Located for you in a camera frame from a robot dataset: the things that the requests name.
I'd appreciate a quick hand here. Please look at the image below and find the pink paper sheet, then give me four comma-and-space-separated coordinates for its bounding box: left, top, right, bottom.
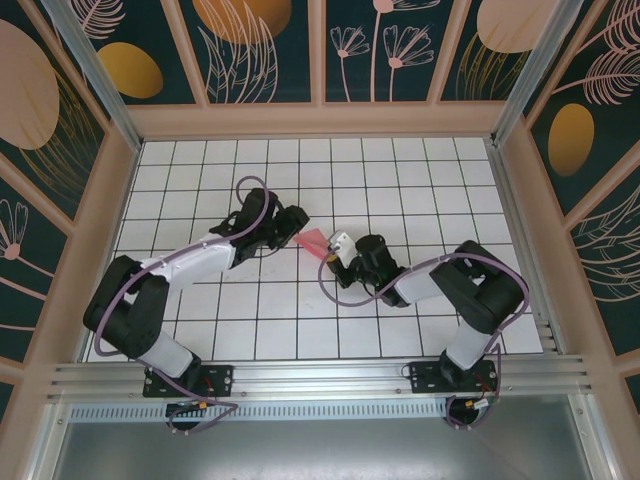
293, 228, 332, 259

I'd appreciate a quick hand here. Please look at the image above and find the grey metal sheet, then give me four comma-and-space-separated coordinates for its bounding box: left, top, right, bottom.
27, 418, 619, 480

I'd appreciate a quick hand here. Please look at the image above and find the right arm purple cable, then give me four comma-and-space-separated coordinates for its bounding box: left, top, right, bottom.
318, 244, 531, 431

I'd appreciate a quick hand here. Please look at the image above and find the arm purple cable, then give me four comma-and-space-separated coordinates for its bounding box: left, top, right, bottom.
91, 175, 239, 435
318, 244, 531, 431

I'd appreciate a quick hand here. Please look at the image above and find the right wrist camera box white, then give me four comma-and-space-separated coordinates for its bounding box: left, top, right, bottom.
326, 229, 358, 265

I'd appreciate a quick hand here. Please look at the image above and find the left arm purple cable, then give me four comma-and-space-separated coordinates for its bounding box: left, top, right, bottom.
91, 175, 239, 435

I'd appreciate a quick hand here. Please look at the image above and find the aluminium mounting rail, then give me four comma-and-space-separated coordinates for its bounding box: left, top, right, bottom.
47, 354, 596, 402

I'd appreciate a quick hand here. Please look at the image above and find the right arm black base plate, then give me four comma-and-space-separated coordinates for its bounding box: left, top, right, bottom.
408, 360, 501, 396

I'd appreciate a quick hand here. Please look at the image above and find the aluminium side rail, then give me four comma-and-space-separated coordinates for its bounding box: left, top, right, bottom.
487, 138, 559, 355

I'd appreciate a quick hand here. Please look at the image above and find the slotted grey cable duct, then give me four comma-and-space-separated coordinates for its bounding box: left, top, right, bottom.
69, 398, 454, 422

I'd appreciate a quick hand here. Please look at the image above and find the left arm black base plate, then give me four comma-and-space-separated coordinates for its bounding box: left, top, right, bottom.
143, 364, 236, 399

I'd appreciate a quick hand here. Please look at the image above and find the aluminium frame post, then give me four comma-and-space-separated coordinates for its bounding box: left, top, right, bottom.
39, 0, 145, 152
489, 0, 587, 147

